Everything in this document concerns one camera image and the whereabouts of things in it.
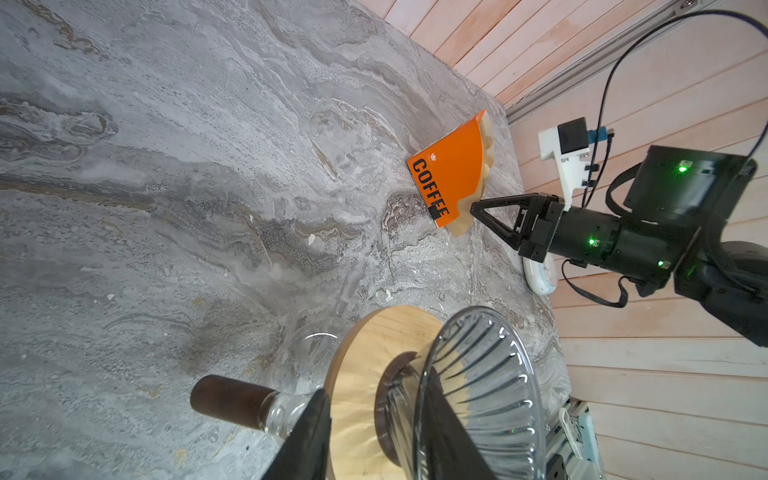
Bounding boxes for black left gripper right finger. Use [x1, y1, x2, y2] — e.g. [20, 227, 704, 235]
[413, 369, 495, 479]

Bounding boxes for brown paper coffee filters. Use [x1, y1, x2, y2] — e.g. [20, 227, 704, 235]
[447, 110, 495, 237]

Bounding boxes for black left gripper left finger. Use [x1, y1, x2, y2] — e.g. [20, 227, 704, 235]
[262, 389, 332, 480]

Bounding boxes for clear glass carafe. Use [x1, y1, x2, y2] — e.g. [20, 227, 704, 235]
[190, 317, 355, 439]

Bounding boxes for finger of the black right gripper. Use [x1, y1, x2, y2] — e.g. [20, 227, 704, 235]
[470, 194, 543, 248]

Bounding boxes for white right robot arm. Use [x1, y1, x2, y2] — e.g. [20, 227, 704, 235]
[471, 145, 767, 347]

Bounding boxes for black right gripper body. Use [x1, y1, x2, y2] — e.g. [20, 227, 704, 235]
[518, 194, 699, 288]

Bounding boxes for white round timer clock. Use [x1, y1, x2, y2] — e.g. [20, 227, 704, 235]
[523, 253, 558, 296]

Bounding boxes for ribbed glass dripper cone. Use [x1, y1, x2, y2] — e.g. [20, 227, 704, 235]
[379, 306, 547, 479]

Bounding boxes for orange coffee filter box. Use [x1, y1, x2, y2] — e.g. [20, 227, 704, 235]
[406, 114, 480, 231]

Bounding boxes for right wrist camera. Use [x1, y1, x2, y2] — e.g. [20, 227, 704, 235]
[538, 117, 614, 211]

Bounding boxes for white handheld device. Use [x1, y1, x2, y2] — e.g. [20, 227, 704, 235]
[545, 397, 606, 480]

